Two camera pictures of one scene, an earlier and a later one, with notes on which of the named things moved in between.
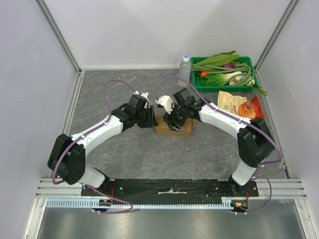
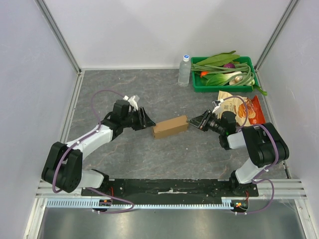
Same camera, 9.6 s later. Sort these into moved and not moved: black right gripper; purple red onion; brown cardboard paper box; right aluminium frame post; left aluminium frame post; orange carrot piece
Moved: brown cardboard paper box; black right gripper
Not moved: right aluminium frame post; left aluminium frame post; orange carrot piece; purple red onion
